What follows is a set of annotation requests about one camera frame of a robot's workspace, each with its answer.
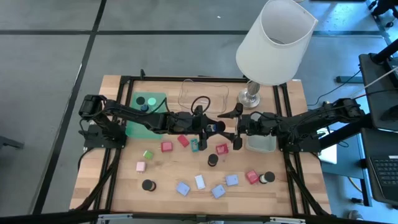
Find grey metal cart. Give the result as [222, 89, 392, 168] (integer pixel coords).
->
[322, 133, 373, 208]

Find small grey plastic bin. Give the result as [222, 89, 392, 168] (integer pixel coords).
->
[244, 111, 278, 154]

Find black overhead camera beam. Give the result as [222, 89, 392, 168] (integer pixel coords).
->
[0, 208, 398, 224]

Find black side desk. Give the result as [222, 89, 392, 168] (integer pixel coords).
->
[358, 37, 398, 132]

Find black computer mouse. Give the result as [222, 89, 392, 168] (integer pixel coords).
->
[379, 105, 398, 122]

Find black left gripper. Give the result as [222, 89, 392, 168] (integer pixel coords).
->
[182, 110, 236, 152]

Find blue sand hourglass black caps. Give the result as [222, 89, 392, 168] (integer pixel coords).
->
[136, 95, 149, 113]
[207, 120, 227, 132]

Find white sand hourglass black caps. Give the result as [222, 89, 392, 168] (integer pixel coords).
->
[258, 170, 276, 185]

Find white shade table lamp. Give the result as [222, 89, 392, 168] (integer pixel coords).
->
[234, 0, 319, 110]

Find white box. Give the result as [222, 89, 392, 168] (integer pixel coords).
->
[317, 126, 338, 165]

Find white wall charger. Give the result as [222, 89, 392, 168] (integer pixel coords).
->
[194, 174, 206, 190]

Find teal translucent plastic bin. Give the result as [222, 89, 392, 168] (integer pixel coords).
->
[124, 90, 168, 140]

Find black floor bracket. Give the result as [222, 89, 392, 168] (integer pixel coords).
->
[335, 75, 364, 84]

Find light blue wall charger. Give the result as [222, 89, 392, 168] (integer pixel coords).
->
[175, 181, 192, 197]
[223, 174, 240, 187]
[210, 184, 227, 200]

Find grey chair base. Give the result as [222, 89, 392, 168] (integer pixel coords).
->
[0, 135, 25, 151]

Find clear plastic tray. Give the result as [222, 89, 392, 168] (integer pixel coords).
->
[177, 78, 230, 114]

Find black laptop keyboard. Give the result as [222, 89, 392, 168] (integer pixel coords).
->
[368, 154, 398, 205]

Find orange sand hourglass black caps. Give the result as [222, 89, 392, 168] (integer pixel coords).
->
[141, 179, 157, 192]

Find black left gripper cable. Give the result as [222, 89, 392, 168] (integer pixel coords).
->
[190, 95, 211, 115]

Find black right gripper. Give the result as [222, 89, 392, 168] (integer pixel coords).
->
[217, 103, 277, 151]

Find black aluminium table frame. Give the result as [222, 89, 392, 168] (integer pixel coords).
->
[70, 68, 337, 218]

